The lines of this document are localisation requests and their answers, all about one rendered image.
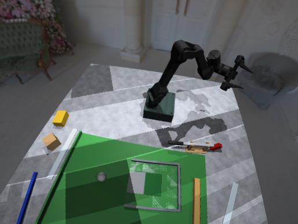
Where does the white ball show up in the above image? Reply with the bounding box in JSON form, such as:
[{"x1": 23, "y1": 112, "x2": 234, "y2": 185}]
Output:
[{"x1": 97, "y1": 172, "x2": 106, "y2": 181}]

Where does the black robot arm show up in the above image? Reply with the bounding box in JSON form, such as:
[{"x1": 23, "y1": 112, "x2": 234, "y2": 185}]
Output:
[{"x1": 146, "y1": 40, "x2": 222, "y2": 110}]

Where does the tan cube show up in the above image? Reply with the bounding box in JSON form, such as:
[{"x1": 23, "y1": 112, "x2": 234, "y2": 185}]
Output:
[{"x1": 42, "y1": 133, "x2": 61, "y2": 151}]

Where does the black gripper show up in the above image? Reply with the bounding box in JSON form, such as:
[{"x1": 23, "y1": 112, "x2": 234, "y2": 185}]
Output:
[{"x1": 217, "y1": 55, "x2": 253, "y2": 91}]

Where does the yellow block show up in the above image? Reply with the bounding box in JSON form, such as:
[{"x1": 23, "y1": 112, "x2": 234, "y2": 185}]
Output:
[{"x1": 53, "y1": 110, "x2": 69, "y2": 127}]

